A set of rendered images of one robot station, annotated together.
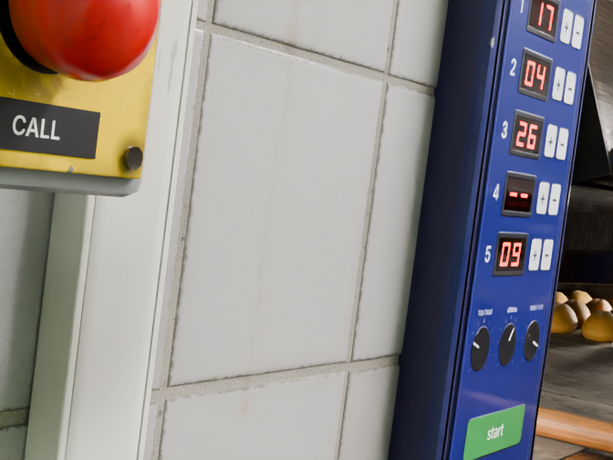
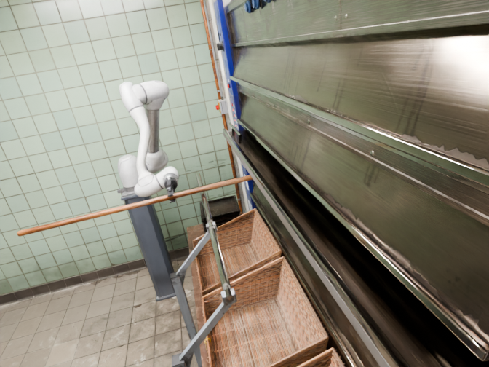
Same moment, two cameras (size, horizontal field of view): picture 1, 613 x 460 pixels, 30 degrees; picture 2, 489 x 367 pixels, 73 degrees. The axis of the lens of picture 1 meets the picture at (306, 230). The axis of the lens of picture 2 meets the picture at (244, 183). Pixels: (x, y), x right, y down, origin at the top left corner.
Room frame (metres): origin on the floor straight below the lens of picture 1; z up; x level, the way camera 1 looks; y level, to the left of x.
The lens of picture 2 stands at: (2.38, -1.60, 1.92)
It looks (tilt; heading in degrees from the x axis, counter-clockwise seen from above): 23 degrees down; 139
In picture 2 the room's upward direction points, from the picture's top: 10 degrees counter-clockwise
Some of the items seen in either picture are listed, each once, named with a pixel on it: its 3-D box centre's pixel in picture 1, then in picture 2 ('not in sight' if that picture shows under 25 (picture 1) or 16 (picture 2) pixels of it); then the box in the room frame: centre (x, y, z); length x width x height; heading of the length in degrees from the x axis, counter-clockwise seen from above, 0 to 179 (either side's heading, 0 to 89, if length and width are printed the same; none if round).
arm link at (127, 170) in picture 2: not in sight; (130, 169); (0.03, -0.67, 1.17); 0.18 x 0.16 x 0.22; 90
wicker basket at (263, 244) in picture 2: not in sight; (233, 254); (0.98, -0.58, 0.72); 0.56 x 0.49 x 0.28; 149
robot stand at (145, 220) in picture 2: not in sight; (153, 244); (0.03, -0.68, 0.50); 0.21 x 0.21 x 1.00; 58
